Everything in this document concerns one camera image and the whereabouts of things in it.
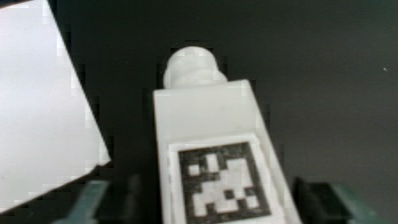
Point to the white square tabletop tray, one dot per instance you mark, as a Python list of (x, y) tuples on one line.
[(52, 146)]

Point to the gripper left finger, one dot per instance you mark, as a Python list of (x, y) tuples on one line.
[(107, 203)]

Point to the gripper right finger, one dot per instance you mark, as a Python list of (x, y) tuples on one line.
[(329, 204)]

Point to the white table leg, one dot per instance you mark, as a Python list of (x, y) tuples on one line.
[(220, 177)]

